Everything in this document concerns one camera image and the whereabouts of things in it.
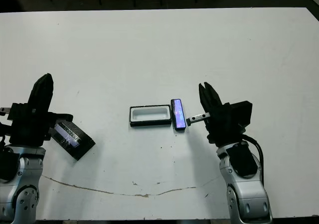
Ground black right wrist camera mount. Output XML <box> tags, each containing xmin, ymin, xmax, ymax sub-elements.
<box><xmin>228</xmin><ymin>100</ymin><xmax>253</xmax><ymax>131</ymax></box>

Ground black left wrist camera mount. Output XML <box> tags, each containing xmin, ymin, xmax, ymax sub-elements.
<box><xmin>9</xmin><ymin>102</ymin><xmax>30</xmax><ymax>122</ymax></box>

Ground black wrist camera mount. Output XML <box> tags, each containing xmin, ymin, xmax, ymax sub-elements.
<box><xmin>228</xmin><ymin>100</ymin><xmax>253</xmax><ymax>131</ymax></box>
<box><xmin>9</xmin><ymin>102</ymin><xmax>30</xmax><ymax>122</ymax></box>

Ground black camera with glossy face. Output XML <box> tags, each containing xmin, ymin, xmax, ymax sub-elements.
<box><xmin>170</xmin><ymin>98</ymin><xmax>187</xmax><ymax>131</ymax></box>

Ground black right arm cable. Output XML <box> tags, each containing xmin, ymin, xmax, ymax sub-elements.
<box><xmin>240</xmin><ymin>133</ymin><xmax>265</xmax><ymax>185</ymax></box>

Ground black box lid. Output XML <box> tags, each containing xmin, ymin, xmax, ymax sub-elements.
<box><xmin>49</xmin><ymin>121</ymin><xmax>97</xmax><ymax>161</ymax></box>

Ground black box with white insert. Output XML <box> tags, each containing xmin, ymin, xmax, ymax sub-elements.
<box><xmin>129</xmin><ymin>104</ymin><xmax>173</xmax><ymax>128</ymax></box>

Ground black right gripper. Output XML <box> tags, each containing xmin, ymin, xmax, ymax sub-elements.
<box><xmin>186</xmin><ymin>82</ymin><xmax>246</xmax><ymax>147</ymax></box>

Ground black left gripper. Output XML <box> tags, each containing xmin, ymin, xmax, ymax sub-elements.
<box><xmin>0</xmin><ymin>73</ymin><xmax>73</xmax><ymax>147</ymax></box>

